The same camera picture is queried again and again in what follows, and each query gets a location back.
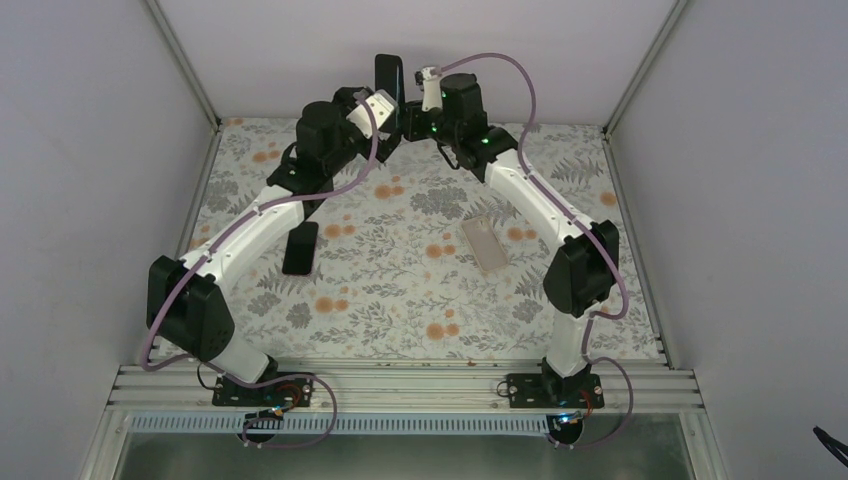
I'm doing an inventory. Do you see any magenta phone black screen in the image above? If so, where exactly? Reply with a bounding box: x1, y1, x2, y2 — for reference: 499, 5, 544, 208
281, 222, 319, 276

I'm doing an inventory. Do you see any cream phone case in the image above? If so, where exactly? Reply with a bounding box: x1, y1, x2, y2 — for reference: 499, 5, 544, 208
460, 216, 509, 273

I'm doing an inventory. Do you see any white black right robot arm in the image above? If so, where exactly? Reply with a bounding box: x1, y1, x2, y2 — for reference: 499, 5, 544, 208
402, 67, 620, 407

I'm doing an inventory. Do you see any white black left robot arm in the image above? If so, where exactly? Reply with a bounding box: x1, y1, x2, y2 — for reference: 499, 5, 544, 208
140, 87, 398, 405

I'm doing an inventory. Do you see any black object at edge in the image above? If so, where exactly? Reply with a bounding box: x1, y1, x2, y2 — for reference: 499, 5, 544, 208
812, 426, 848, 467

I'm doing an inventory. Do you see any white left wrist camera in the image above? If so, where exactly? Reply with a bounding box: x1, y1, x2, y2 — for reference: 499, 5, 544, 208
345, 90, 398, 139

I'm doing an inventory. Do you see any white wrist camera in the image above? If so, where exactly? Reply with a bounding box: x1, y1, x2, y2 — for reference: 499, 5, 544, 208
414, 65, 443, 112
345, 90, 398, 139

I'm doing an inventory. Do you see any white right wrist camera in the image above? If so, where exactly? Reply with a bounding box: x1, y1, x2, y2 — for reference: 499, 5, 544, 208
414, 65, 443, 112

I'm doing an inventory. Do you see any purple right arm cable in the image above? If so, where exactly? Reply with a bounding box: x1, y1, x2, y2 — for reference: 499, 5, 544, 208
437, 52, 636, 451

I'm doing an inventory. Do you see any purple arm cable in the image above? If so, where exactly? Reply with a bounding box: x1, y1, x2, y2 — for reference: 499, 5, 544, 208
437, 52, 636, 451
139, 92, 382, 450

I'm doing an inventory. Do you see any left aluminium corner post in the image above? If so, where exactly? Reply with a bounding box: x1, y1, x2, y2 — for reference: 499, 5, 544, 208
143, 0, 221, 132

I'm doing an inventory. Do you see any aluminium corner post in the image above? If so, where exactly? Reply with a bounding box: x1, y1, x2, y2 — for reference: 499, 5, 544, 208
603, 0, 690, 142
143, 0, 221, 132

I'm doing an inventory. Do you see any right aluminium corner post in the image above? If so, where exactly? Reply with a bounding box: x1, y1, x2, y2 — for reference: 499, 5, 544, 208
603, 0, 690, 142

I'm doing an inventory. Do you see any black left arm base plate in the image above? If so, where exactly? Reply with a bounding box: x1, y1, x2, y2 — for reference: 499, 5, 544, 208
211, 374, 314, 409

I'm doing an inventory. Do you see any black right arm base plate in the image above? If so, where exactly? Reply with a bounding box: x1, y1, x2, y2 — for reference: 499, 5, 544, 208
495, 373, 605, 409

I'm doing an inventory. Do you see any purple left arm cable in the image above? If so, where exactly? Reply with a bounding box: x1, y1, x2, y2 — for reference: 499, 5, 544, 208
139, 92, 382, 450

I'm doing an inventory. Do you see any grey slotted cable duct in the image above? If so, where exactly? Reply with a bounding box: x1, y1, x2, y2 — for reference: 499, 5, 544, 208
128, 412, 549, 436

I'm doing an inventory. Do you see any aluminium front rail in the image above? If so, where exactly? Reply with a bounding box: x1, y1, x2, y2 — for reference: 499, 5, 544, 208
107, 359, 704, 414

